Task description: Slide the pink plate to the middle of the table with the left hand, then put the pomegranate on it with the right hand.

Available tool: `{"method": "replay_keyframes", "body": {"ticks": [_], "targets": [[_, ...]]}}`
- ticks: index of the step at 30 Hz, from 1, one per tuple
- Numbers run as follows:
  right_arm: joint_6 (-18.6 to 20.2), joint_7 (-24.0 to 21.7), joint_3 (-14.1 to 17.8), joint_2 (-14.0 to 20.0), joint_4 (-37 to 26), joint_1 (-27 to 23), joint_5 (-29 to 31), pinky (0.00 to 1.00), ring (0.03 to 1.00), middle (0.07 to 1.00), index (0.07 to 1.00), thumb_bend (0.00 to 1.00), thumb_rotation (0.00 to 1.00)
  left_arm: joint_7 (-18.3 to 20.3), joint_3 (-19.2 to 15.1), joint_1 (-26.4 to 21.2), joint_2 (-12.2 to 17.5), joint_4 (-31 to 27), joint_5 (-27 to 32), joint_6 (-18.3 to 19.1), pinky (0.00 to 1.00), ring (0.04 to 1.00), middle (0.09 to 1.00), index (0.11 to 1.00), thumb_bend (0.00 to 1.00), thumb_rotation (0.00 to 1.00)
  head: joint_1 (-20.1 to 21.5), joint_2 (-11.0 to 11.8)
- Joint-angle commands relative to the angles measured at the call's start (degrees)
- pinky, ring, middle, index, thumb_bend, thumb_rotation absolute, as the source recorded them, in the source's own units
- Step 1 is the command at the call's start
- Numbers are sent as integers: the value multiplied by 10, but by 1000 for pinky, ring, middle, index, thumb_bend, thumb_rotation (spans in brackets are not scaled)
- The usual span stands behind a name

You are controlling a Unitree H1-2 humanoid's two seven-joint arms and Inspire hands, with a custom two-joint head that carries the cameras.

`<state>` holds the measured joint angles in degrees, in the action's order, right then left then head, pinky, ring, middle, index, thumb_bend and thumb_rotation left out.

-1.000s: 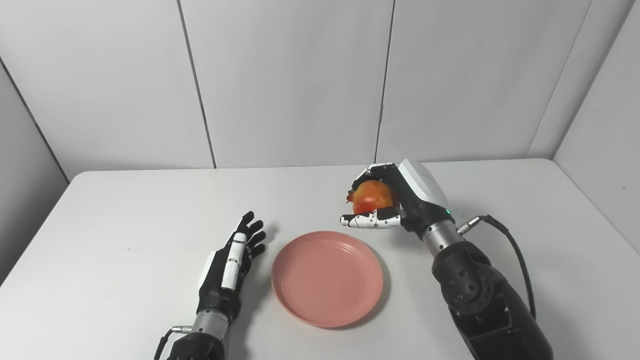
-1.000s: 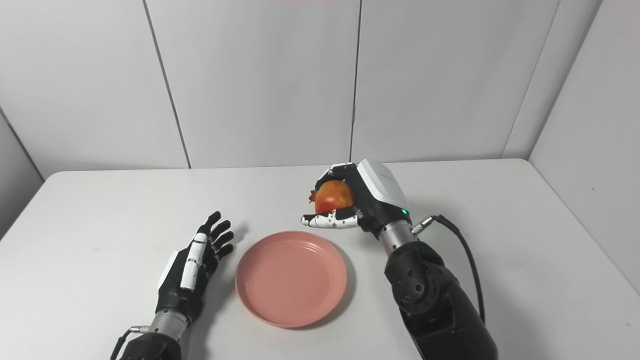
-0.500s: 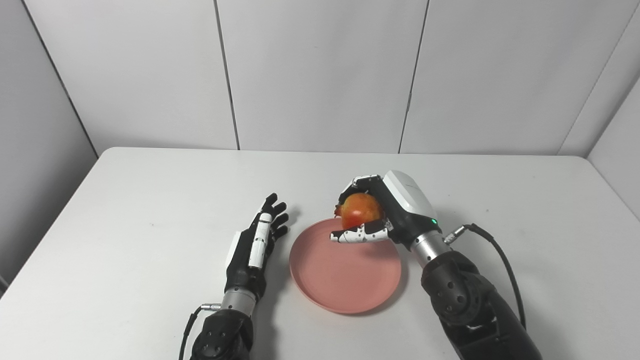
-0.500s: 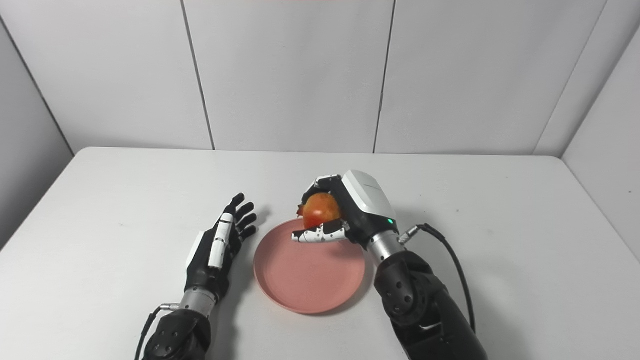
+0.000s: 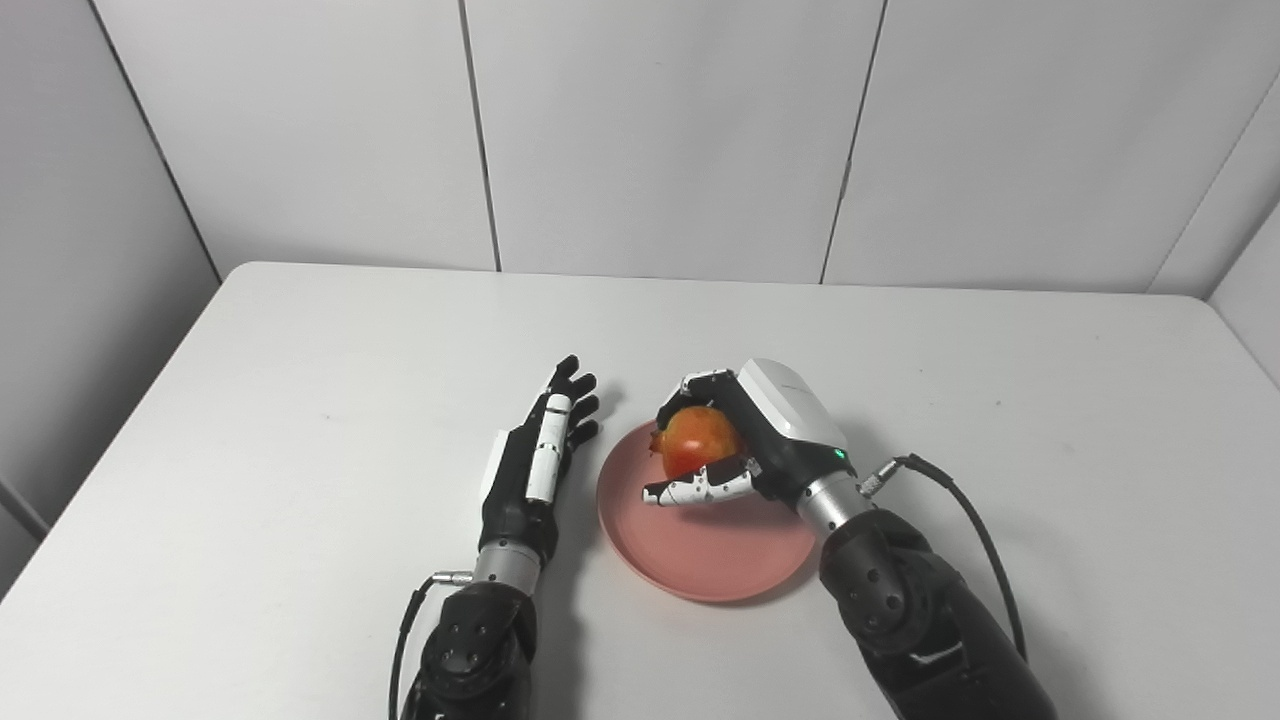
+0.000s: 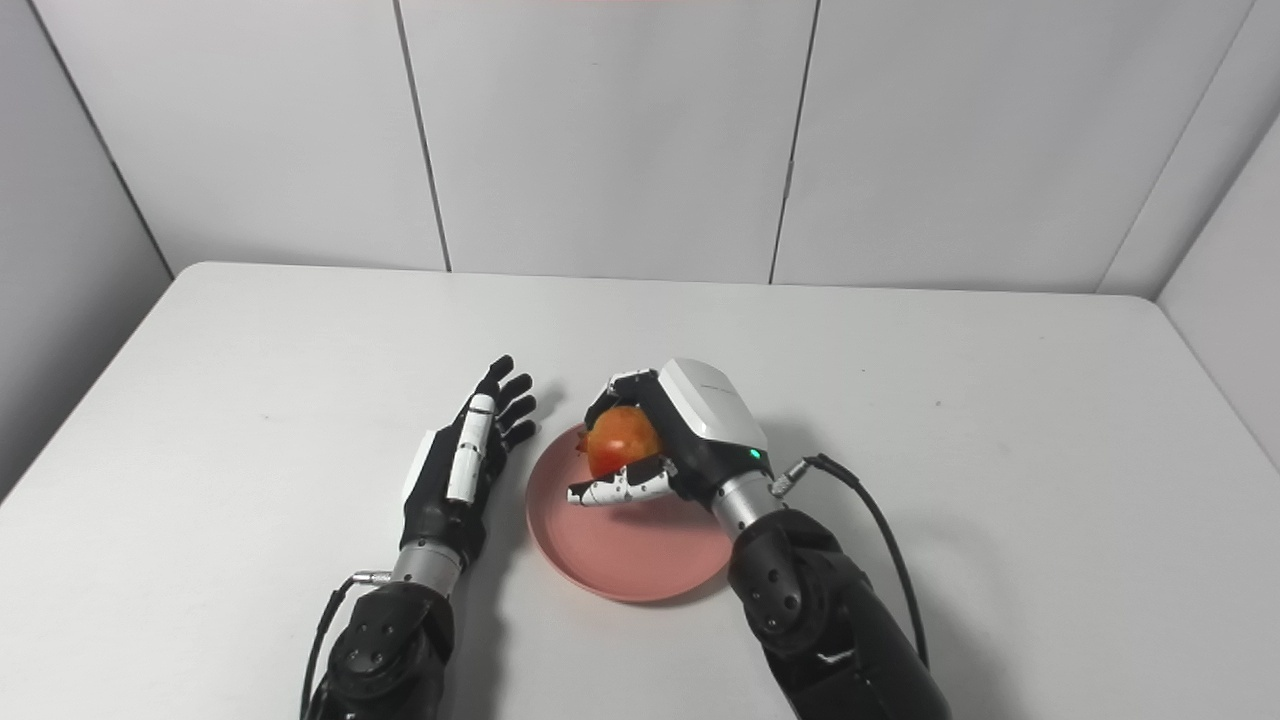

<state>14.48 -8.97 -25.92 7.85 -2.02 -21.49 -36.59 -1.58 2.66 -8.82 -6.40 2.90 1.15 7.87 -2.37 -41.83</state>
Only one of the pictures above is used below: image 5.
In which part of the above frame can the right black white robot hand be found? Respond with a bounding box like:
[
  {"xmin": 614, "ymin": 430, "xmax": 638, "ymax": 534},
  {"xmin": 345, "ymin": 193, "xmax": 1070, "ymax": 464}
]
[{"xmin": 643, "ymin": 357, "xmax": 857, "ymax": 511}]

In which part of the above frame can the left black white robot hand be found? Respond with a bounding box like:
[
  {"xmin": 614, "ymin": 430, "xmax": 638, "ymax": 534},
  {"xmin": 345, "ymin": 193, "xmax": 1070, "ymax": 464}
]
[{"xmin": 478, "ymin": 354, "xmax": 601, "ymax": 566}]

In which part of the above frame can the red yellow pomegranate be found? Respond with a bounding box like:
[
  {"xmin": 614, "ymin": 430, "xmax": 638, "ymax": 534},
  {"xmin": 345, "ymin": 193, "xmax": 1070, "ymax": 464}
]
[{"xmin": 650, "ymin": 405, "xmax": 746, "ymax": 481}]

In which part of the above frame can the pink round plate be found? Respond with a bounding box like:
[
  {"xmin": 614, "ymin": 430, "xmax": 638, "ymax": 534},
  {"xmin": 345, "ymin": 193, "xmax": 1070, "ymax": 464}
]
[{"xmin": 596, "ymin": 420, "xmax": 819, "ymax": 604}]

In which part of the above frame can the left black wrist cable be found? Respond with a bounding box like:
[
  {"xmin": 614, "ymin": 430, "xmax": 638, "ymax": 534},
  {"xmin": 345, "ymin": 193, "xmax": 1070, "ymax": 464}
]
[{"xmin": 388, "ymin": 571, "xmax": 474, "ymax": 720}]

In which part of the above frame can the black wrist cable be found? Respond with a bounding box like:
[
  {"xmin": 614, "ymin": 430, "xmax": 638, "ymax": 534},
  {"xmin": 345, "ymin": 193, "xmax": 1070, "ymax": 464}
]
[
  {"xmin": 388, "ymin": 571, "xmax": 474, "ymax": 720},
  {"xmin": 858, "ymin": 454, "xmax": 1029, "ymax": 661}
]

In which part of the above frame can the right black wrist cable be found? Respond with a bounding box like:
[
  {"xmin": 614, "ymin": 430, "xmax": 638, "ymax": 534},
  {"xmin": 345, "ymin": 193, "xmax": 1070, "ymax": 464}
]
[{"xmin": 858, "ymin": 454, "xmax": 1029, "ymax": 661}]

